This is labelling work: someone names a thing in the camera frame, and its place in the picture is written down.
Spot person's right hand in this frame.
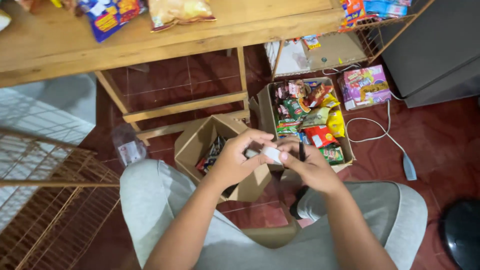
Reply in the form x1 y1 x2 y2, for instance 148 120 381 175
276 136 346 195

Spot person's left hand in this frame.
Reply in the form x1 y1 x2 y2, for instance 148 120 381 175
209 129 278 189

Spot white tape roll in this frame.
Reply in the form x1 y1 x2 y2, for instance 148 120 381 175
245 146 284 166

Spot snack packets in small box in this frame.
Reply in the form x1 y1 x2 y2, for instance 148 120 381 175
195 135 228 175

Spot small open cardboard box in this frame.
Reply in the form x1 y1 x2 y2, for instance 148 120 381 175
174 114 273 203

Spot heap of colourful snack packets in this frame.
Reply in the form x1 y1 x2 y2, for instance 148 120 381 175
272 79 346 166

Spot large open cardboard box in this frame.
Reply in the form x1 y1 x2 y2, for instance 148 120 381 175
249 76 355 181

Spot tan low stool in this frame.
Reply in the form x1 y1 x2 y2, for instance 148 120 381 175
239 219 301 249

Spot person's grey trousers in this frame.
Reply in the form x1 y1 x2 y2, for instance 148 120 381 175
119 159 429 270

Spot pink purple snack carton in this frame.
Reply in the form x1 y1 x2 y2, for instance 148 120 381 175
337 64 393 112

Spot clear plastic bag with paper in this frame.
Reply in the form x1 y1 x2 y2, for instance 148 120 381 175
110 123 148 168

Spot wooden table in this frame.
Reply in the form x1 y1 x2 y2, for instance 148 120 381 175
0 0 346 147

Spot yellow chips bag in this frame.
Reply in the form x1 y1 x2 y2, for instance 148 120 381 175
148 0 217 33

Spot black round object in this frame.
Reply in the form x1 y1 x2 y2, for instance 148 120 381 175
438 198 480 270

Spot grey refrigerator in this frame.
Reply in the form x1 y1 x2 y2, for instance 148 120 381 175
378 0 480 109

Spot blue snack packet pack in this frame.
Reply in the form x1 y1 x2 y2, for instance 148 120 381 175
76 0 148 44

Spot white power cable with plug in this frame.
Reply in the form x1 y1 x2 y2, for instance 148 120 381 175
344 99 418 182

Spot thin white cable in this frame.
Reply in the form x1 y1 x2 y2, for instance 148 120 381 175
322 63 361 76

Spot brown wire rack with goods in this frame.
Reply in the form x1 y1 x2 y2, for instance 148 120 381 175
264 0 436 82

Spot rusty brown wire rack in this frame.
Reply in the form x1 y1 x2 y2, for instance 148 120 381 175
0 127 123 270

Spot white wire grid panel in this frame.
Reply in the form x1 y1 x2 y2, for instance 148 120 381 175
0 73 97 230

